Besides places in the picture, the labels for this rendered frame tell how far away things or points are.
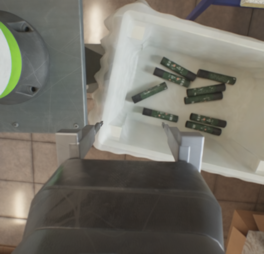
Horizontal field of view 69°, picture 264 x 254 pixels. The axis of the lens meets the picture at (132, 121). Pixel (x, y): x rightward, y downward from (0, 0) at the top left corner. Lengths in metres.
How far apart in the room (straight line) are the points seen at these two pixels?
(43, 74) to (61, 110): 0.07
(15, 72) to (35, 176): 1.38
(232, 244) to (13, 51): 1.61
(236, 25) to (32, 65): 1.24
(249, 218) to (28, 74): 1.64
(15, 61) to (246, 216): 1.68
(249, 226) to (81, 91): 1.49
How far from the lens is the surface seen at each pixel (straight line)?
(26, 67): 0.33
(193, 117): 0.83
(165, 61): 0.78
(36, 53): 0.35
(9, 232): 2.06
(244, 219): 1.70
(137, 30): 0.60
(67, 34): 0.36
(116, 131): 0.62
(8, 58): 0.29
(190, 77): 0.80
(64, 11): 0.37
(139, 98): 0.78
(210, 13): 1.37
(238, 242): 1.62
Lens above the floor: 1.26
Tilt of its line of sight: 76 degrees down
